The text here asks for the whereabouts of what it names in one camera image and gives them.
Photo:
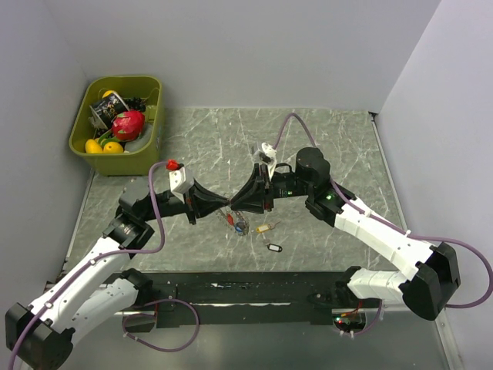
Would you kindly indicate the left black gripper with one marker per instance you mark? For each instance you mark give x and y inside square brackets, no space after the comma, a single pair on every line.
[202,202]

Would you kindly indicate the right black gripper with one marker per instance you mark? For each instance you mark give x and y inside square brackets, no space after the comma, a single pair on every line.
[251,198]

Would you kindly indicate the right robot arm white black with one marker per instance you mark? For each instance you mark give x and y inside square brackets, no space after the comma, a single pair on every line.
[425,275]

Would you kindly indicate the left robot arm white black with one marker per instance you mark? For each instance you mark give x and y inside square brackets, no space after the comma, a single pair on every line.
[44,333]

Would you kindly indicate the yellow tag key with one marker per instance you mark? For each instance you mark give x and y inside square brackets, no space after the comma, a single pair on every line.
[263,228]

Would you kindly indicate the black tag key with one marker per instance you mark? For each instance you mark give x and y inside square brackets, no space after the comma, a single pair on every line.
[272,246]

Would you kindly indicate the olive green plastic bin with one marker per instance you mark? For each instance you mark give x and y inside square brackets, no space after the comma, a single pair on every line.
[142,93]

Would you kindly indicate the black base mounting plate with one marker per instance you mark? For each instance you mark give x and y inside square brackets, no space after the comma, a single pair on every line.
[246,297]

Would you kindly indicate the yellow mango toy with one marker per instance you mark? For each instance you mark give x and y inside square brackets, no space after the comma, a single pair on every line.
[113,148]

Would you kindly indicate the red dragon fruit toy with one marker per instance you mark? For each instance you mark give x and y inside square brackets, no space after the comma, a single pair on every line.
[127,126]

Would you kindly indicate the yellow lemon toy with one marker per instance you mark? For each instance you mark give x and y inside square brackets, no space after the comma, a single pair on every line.
[93,147]

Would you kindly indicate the black printed paper cup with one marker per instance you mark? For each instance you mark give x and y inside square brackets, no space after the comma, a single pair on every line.
[106,110]

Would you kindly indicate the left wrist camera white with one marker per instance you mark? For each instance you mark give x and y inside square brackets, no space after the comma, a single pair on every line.
[180,178]

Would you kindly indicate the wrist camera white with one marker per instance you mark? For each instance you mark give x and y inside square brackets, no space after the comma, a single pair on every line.
[264,153]
[180,178]

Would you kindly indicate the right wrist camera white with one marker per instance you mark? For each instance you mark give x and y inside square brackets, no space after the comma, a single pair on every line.
[264,153]

